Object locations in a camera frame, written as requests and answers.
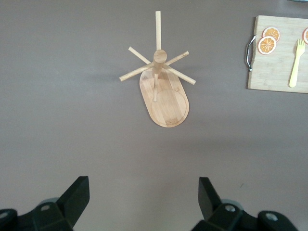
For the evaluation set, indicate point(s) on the wooden cup rack with pegs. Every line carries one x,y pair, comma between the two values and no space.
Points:
168,106

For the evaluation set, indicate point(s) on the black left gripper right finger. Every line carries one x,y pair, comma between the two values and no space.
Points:
216,214

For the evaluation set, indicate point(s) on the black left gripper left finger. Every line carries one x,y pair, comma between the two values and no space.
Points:
60,211

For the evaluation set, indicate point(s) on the orange slice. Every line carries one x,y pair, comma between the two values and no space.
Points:
272,32
267,45
306,36

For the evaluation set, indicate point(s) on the yellow plastic fork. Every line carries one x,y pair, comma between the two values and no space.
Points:
296,65

